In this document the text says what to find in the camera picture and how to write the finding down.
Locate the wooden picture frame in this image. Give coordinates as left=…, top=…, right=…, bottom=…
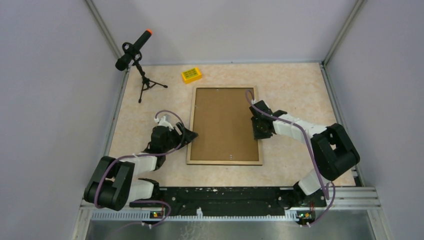
left=186, top=86, right=264, bottom=166

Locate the aluminium frame rail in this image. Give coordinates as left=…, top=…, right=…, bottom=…
left=79, top=187, right=381, bottom=223

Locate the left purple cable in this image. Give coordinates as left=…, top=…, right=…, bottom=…
left=93, top=109, right=186, bottom=229

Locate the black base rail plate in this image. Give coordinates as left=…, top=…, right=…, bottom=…
left=129, top=186, right=327, bottom=218

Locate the black microphone orange tip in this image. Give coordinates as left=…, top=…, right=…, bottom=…
left=115, top=29, right=152, bottom=71

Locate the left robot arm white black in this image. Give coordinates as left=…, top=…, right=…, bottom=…
left=83, top=122, right=199, bottom=211

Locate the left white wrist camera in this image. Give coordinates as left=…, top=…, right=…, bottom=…
left=154, top=114, right=174, bottom=131

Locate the small black tripod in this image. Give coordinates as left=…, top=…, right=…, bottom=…
left=132, top=59, right=168, bottom=104

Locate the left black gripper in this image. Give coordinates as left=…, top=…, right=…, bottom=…
left=162, top=122, right=198, bottom=153

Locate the yellow green toy block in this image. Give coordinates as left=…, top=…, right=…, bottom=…
left=181, top=67, right=203, bottom=84

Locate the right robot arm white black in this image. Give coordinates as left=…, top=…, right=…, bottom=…
left=249, top=100, right=360, bottom=206

